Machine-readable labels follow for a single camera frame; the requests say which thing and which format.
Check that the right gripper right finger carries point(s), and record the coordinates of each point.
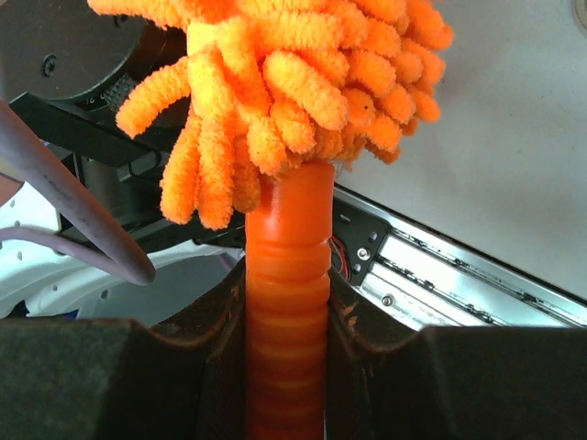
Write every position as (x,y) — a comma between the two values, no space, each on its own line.
(387,381)

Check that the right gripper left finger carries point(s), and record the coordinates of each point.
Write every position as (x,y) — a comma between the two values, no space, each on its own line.
(118,379)

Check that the orange microfiber duster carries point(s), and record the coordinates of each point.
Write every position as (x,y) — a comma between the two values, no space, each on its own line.
(279,91)

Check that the clear tape roll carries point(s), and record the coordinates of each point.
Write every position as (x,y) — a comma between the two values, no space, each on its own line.
(580,11)

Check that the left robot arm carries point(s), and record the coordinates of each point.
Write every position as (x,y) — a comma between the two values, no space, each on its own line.
(65,71)

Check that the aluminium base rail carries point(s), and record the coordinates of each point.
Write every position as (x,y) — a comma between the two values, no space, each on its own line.
(420,277)

